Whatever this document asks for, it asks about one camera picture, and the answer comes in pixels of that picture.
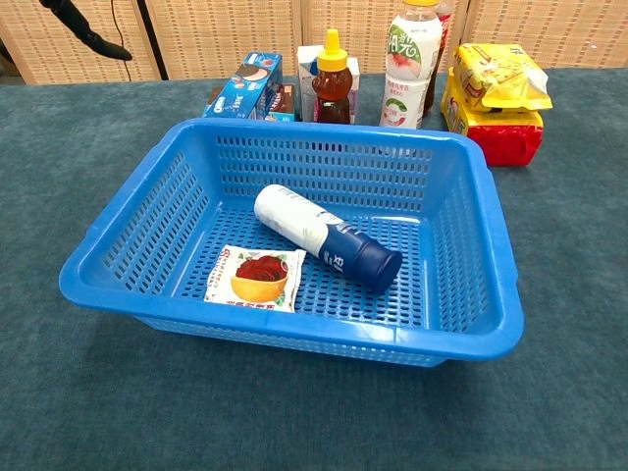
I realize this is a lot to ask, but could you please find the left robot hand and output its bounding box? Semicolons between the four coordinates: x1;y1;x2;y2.
38;0;133;62

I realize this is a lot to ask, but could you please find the blue cookie box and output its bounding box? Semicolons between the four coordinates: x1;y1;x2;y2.
202;51;285;121

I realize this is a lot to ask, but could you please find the white snack packet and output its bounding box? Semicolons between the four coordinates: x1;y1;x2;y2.
203;243;307;314

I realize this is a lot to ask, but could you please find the white bottle with blue cap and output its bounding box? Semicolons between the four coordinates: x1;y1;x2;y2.
253;183;404;294

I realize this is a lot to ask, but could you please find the dark red box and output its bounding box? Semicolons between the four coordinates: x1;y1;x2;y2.
208;83;296;123

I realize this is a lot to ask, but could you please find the blue plastic basket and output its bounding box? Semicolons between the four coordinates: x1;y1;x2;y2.
58;117;525;368

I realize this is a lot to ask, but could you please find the woven bamboo folding screen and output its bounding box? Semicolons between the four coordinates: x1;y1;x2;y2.
0;0;628;87

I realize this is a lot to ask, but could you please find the white blue drink carton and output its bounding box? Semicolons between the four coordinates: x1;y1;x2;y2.
296;44;328;123

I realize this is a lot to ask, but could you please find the honey bear bottle yellow cap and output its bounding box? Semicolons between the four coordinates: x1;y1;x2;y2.
311;27;353;125

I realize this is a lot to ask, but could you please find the white purple drink carton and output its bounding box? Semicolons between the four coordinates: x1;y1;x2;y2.
345;57;362;125

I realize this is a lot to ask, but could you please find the white peach drink bottle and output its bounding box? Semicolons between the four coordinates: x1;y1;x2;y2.
378;0;443;131

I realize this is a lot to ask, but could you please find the cola bottle red cap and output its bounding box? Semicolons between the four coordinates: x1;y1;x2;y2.
422;0;455;117

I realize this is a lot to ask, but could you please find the teal table cloth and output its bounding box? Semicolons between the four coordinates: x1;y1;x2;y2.
0;68;628;471

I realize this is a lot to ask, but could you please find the yellow cracker packet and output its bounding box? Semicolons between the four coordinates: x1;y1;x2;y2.
451;42;553;113

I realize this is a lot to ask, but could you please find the red yellow snack packet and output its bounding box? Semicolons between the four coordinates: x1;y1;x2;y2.
440;68;545;167

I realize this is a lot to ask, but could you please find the thin black hanging cable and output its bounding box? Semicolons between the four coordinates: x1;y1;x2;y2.
110;0;134;82

